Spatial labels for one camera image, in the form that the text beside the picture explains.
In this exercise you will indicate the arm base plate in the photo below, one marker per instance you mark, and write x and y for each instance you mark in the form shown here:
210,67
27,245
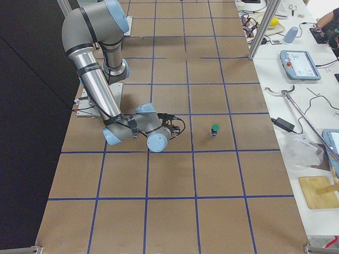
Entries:
103,101
129,21

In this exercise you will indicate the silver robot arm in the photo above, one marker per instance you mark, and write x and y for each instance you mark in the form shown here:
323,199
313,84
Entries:
92,37

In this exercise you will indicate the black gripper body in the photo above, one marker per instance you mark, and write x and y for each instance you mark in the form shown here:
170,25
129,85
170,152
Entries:
176,130

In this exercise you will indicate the metal walking cane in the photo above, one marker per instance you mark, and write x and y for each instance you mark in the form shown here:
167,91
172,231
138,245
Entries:
286,93

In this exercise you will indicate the blue teach pendant tablet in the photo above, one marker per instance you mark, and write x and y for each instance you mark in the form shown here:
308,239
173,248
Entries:
299,65

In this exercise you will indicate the clear plastic bag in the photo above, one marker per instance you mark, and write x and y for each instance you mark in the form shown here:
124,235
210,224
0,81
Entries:
299,150

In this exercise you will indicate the aluminium frame post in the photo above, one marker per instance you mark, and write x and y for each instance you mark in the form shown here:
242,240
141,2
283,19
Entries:
266,20

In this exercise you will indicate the black power adapter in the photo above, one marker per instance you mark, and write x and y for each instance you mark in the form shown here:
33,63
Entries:
283,124

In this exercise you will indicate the beige rectangular tray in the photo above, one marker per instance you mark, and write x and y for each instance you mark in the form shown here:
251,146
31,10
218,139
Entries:
257,19

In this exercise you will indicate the green push button switch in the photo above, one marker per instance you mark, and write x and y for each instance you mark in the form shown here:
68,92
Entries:
214,130

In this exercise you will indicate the yellow lemon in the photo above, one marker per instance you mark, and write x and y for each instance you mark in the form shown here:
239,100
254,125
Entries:
274,22

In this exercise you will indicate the translucent blue plastic cup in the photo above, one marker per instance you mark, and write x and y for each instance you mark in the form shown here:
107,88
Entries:
291,35

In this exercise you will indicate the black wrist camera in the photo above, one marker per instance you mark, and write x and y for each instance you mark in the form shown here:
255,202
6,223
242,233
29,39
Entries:
166,119

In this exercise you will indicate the wooden cutting board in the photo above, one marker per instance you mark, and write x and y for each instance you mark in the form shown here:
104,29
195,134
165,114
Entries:
318,192

